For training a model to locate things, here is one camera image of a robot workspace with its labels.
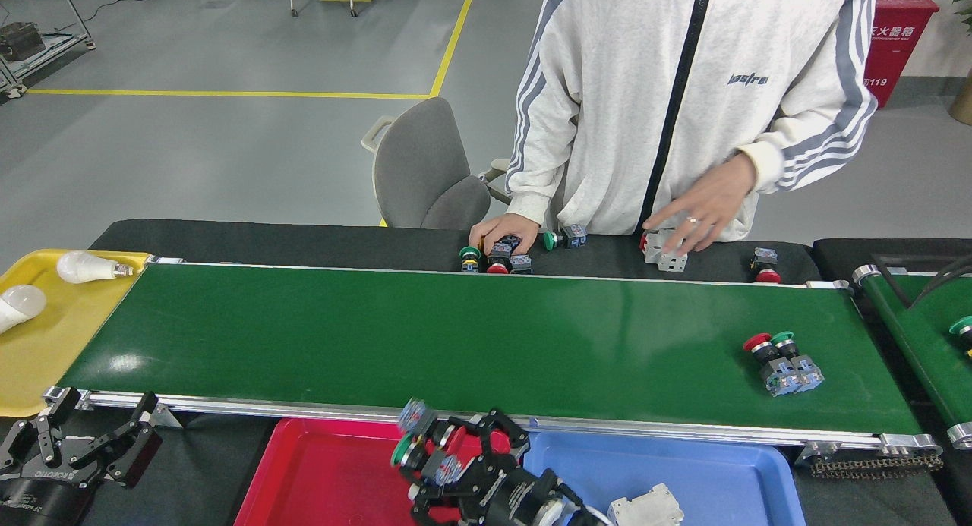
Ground conveyor drive chain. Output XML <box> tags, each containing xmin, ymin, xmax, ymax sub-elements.
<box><xmin>809</xmin><ymin>450</ymin><xmax>942</xmax><ymax>480</ymax></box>

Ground black equipment box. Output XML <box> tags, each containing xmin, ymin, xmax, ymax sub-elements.
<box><xmin>0</xmin><ymin>21</ymin><xmax>46</xmax><ymax>60</ymax></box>

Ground short green conveyor belt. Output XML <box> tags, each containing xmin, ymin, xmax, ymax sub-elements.
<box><xmin>852</xmin><ymin>264</ymin><xmax>972</xmax><ymax>451</ymax></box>

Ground grey office chair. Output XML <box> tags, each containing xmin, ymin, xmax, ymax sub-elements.
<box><xmin>361</xmin><ymin>96</ymin><xmax>511</xmax><ymax>231</ymax></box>

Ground white light bulb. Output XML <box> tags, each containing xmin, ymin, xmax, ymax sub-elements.
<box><xmin>0</xmin><ymin>285</ymin><xmax>48</xmax><ymax>335</ymax></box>
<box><xmin>57</xmin><ymin>250</ymin><xmax>134</xmax><ymax>285</ymax></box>

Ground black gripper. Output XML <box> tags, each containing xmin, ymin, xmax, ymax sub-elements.
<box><xmin>0</xmin><ymin>387</ymin><xmax>163</xmax><ymax>526</ymax></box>
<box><xmin>410</xmin><ymin>408</ymin><xmax>566</xmax><ymax>526</ymax></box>

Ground person's left hand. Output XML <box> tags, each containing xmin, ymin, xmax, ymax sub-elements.
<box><xmin>644</xmin><ymin>153</ymin><xmax>758</xmax><ymax>257</ymax></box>

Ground yellow plastic tray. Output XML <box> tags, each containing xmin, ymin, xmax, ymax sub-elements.
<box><xmin>0</xmin><ymin>248</ymin><xmax>153</xmax><ymax>419</ymax></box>

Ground black guide bar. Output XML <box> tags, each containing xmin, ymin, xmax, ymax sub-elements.
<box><xmin>869</xmin><ymin>254</ymin><xmax>912</xmax><ymax>310</ymax></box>

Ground long green conveyor belt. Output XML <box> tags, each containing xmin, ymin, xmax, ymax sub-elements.
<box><xmin>42</xmin><ymin>257</ymin><xmax>946</xmax><ymax>458</ymax></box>

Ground person's right hand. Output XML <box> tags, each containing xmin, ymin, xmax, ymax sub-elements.
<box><xmin>469</xmin><ymin>213</ymin><xmax>540</xmax><ymax>255</ymax></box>

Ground black cable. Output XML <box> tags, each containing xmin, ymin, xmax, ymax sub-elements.
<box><xmin>907</xmin><ymin>257</ymin><xmax>972</xmax><ymax>310</ymax></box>

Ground red fire extinguisher box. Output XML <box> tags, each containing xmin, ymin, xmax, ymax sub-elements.
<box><xmin>864</xmin><ymin>0</ymin><xmax>940</xmax><ymax>109</ymax></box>

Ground person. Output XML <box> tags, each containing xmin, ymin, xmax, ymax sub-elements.
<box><xmin>505</xmin><ymin>0</ymin><xmax>879</xmax><ymax>242</ymax></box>

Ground white circuit breaker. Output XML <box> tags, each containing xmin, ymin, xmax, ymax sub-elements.
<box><xmin>607</xmin><ymin>483</ymin><xmax>685</xmax><ymax>526</ymax></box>
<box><xmin>640</xmin><ymin>228</ymin><xmax>689</xmax><ymax>273</ymax></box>

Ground potted green plant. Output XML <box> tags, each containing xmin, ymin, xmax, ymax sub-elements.
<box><xmin>949</xmin><ymin>0</ymin><xmax>972</xmax><ymax>126</ymax></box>

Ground blue plastic tray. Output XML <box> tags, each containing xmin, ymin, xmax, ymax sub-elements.
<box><xmin>522</xmin><ymin>431</ymin><xmax>807</xmax><ymax>526</ymax></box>

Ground grey metal shelf rack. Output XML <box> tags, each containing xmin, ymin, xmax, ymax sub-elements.
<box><xmin>0</xmin><ymin>0</ymin><xmax>96</xmax><ymax>100</ymax></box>

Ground red plastic tray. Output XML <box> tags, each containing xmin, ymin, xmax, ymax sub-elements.
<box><xmin>234</xmin><ymin>417</ymin><xmax>532</xmax><ymax>526</ymax></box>

